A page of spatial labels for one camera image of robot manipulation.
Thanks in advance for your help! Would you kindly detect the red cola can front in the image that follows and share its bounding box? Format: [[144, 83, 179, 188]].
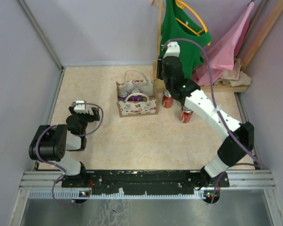
[[162, 90, 174, 108]]

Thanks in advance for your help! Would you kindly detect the red cola can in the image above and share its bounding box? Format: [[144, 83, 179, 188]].
[[179, 106, 193, 123], [162, 90, 174, 108]]

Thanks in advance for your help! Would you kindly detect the purple soda can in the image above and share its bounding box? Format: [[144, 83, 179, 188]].
[[118, 88, 129, 102], [131, 89, 142, 102]]

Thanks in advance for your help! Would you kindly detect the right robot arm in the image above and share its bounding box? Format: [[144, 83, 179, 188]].
[[157, 56, 254, 187]]

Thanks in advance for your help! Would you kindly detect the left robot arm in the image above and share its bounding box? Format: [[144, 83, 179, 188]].
[[28, 101, 103, 187]]

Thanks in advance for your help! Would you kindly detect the canvas tote bag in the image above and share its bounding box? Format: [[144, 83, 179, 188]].
[[116, 69, 158, 117]]

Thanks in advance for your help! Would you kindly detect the green tank top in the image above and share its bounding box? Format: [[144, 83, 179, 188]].
[[160, 0, 211, 79]]

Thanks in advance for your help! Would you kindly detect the pink shirt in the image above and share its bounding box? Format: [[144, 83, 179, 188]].
[[192, 1, 255, 87]]

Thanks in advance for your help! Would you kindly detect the yellow clothes hanger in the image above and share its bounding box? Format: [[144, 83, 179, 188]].
[[161, 0, 212, 46]]

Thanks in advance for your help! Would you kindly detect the beige cloth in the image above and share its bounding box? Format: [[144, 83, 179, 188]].
[[214, 58, 252, 87]]

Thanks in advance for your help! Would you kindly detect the wooden clothes rack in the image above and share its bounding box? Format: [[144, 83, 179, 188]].
[[151, 0, 283, 93]]

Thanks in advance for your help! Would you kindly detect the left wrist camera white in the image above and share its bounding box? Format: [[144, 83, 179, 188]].
[[72, 100, 88, 113]]

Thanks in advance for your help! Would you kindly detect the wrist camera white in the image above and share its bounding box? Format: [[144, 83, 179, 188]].
[[72, 100, 88, 113], [162, 41, 180, 58]]

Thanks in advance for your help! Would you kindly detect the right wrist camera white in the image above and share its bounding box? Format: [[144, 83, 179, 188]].
[[162, 41, 180, 58]]

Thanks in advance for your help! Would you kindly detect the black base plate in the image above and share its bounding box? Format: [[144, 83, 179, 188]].
[[62, 170, 218, 195]]

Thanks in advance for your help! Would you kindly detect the white cable duct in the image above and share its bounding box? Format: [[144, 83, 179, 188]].
[[28, 190, 221, 200]]

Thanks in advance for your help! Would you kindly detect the aluminium rail frame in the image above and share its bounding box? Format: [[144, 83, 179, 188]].
[[20, 169, 275, 189]]

